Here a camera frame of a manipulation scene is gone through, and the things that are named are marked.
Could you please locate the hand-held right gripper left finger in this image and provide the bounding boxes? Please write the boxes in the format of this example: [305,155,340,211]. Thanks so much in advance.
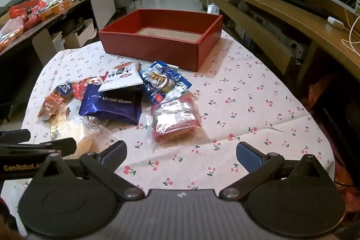
[31,140,145,201]

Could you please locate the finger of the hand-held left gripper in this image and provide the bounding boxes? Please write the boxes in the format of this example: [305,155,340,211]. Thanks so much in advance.
[0,129,31,144]
[0,138,77,157]

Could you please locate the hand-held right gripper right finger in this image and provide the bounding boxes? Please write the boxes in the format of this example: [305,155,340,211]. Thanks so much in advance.
[219,141,329,200]

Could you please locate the clear pale snack packet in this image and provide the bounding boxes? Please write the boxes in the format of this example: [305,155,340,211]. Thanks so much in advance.
[51,99,111,159]

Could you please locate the dark purple wafer packet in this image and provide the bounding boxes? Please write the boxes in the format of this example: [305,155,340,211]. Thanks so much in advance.
[79,84,142,125]

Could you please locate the red and blue snack packet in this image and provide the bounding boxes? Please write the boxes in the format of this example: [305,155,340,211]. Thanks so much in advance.
[37,77,93,119]

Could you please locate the pink clear snack packet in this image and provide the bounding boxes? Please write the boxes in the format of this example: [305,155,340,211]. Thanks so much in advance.
[146,96,210,146]

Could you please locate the white snack packet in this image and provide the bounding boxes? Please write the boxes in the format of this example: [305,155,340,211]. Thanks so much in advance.
[98,61,144,92]

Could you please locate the red cardboard box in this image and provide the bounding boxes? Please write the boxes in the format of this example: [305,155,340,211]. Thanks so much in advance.
[98,9,223,72]

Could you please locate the cherry print tablecloth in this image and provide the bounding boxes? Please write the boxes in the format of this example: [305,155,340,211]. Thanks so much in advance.
[21,29,336,229]

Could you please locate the red food packets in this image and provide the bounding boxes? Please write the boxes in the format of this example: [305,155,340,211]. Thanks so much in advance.
[0,16,24,51]

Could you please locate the dark side table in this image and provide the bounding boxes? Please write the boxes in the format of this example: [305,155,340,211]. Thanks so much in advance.
[0,0,116,105]

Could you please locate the small white cardboard box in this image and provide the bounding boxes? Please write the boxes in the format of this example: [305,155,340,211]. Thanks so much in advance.
[63,19,96,48]

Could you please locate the orange flat box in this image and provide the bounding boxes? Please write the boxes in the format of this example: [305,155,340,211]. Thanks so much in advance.
[39,0,72,22]

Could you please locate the wooden television cabinet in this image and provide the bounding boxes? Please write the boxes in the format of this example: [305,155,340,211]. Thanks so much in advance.
[198,0,360,89]

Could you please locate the white power adapter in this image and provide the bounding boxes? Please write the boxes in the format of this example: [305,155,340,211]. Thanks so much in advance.
[327,16,345,30]

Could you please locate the white cable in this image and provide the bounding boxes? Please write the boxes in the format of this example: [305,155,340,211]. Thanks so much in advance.
[342,0,360,55]

